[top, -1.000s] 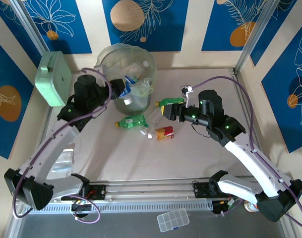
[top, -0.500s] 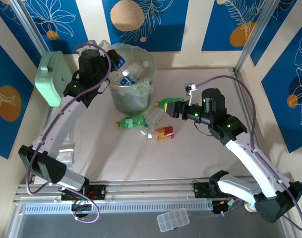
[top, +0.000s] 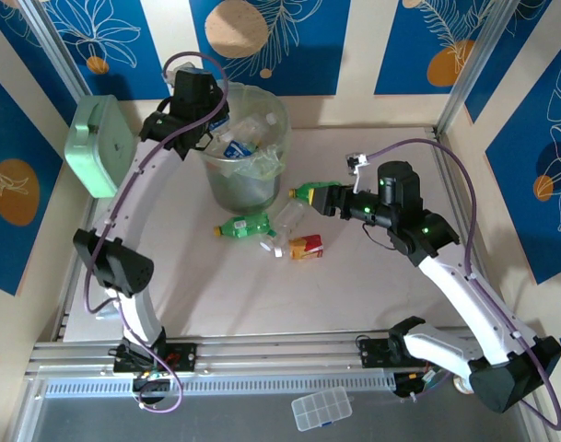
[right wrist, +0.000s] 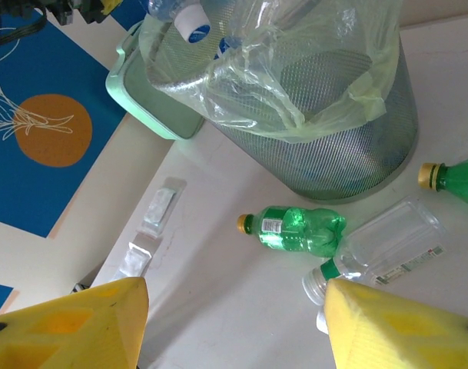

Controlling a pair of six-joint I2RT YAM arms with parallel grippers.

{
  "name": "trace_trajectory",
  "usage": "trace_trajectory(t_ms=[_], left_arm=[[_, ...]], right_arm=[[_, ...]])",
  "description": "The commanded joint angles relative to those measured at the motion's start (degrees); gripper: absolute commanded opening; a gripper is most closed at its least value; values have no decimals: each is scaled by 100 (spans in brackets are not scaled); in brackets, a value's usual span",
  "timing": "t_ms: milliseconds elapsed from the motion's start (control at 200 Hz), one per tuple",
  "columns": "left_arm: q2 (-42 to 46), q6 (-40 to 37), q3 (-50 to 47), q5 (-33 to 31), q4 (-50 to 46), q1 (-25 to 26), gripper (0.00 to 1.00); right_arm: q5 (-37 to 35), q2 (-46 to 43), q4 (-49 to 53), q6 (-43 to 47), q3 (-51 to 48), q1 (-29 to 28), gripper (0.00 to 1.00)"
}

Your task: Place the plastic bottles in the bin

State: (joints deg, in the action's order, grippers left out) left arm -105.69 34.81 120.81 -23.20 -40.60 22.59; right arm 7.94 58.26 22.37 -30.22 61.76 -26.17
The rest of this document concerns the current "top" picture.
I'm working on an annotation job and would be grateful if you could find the blue label bottle white cap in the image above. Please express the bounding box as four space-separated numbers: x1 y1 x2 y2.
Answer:
209 113 233 135

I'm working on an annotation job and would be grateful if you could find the green bottle yellow label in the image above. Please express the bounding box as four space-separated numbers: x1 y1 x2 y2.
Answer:
287 181 341 204

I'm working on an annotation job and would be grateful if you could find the large bottle blue printed label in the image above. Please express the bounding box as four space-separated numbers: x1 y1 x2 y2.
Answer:
223 140 259 159

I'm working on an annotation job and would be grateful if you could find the wide clear plastic bottle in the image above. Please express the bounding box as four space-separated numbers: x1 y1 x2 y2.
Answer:
274 200 308 234

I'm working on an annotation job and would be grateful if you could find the small clear bottle white cap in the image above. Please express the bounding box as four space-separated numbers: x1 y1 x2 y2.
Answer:
240 111 281 145

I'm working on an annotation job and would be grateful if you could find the red yellow carton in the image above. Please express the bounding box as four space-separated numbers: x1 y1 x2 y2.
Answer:
287 233 326 262

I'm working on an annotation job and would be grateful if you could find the green bottle white label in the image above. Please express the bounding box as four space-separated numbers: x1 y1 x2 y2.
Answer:
214 212 275 240

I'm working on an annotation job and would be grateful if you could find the pale green bin liner bag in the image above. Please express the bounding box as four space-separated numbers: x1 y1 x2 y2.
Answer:
176 77 291 181

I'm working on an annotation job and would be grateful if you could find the clear grey plastic bin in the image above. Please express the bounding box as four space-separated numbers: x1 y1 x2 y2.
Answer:
176 77 291 216

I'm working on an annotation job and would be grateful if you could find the mint green plastic case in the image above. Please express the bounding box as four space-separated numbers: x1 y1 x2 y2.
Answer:
63 94 136 200

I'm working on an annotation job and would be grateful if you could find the clear plastic container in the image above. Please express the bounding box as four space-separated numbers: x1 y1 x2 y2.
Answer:
95 297 121 320

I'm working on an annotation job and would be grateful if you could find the clear compartment organizer box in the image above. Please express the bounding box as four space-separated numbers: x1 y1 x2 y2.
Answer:
291 385 354 433

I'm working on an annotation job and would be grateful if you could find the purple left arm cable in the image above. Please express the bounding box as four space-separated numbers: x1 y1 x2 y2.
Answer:
84 52 230 418

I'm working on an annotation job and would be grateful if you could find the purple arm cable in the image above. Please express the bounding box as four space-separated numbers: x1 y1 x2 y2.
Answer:
84 52 230 418
365 137 561 432

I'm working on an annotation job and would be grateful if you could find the aluminium side rail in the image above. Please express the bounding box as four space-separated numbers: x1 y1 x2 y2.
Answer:
52 197 99 342
427 127 507 332

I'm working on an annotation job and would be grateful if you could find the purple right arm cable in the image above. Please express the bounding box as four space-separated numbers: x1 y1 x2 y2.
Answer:
365 137 561 432

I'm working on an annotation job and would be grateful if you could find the aluminium frame post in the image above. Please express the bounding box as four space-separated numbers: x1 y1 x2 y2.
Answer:
17 0 93 100
435 0 524 134

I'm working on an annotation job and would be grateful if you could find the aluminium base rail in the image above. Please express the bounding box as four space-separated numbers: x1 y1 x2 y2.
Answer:
24 324 532 375

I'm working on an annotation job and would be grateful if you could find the small circuit board with wires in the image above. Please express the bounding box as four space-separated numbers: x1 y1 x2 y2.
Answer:
392 367 447 402
131 370 171 395

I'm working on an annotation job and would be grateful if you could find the grey slotted cable duct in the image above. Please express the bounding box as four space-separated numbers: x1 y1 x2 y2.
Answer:
39 371 397 400

